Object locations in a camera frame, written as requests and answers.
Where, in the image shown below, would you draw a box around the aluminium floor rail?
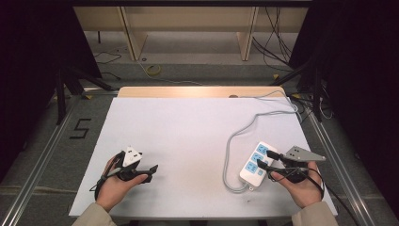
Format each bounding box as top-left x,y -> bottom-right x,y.
300,103 -> 382,226
0,88 -> 120,226

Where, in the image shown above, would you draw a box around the black floor cable bundle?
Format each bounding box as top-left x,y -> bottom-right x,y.
251,6 -> 295,73

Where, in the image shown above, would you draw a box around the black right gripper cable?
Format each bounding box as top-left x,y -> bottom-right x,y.
272,166 -> 360,226

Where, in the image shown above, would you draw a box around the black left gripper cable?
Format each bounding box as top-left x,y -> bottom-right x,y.
88,152 -> 126,202

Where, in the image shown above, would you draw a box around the white power strip blue sockets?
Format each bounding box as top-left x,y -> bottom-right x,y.
239,141 -> 279,191

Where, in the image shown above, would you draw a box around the white table mat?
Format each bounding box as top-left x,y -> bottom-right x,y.
68,96 -> 339,220

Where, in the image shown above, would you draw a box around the thin black floor cable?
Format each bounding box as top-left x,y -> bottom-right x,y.
93,51 -> 122,81

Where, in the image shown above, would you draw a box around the person's left hand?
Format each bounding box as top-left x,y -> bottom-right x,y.
95,155 -> 149,213

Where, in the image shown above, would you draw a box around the yellow tape roll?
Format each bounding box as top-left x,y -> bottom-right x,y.
146,63 -> 163,76

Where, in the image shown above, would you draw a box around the black curtain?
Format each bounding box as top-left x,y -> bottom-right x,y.
288,0 -> 399,218
0,0 -> 103,183

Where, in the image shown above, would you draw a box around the black metal stand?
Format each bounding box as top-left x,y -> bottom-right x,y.
268,57 -> 334,123
55,64 -> 119,126

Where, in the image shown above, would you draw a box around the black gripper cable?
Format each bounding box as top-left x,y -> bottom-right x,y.
88,152 -> 126,202
272,166 -> 360,226

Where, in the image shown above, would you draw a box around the grey power strip cable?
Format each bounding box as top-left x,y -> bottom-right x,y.
222,89 -> 303,194

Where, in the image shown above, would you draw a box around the person's right hand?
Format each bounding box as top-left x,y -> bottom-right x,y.
270,161 -> 325,210

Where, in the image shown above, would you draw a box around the light wooden bench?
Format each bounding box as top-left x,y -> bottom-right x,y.
72,5 -> 310,62

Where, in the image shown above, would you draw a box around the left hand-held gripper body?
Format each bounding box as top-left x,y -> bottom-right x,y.
114,145 -> 149,183

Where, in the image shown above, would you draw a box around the white floor cable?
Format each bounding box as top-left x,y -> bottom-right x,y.
136,58 -> 204,87

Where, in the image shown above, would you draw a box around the wooden table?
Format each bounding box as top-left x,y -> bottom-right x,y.
117,86 -> 287,99

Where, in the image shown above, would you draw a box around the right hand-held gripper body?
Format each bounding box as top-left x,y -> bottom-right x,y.
279,145 -> 327,185

